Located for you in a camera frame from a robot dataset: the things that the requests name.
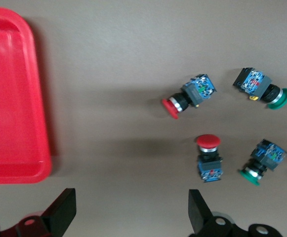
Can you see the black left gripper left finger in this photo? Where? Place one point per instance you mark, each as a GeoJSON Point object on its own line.
{"type": "Point", "coordinates": [61, 209]}

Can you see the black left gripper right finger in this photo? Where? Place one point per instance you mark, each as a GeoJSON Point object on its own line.
{"type": "Point", "coordinates": [197, 212]}

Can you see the red push button switch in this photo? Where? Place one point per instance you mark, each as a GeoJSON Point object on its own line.
{"type": "Point", "coordinates": [197, 91]}
{"type": "Point", "coordinates": [208, 163]}

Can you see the red plastic tray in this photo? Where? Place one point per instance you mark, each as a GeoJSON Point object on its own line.
{"type": "Point", "coordinates": [10, 98]}

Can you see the green push button switch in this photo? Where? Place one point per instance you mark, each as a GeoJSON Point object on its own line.
{"type": "Point", "coordinates": [269, 154]}
{"type": "Point", "coordinates": [253, 82]}

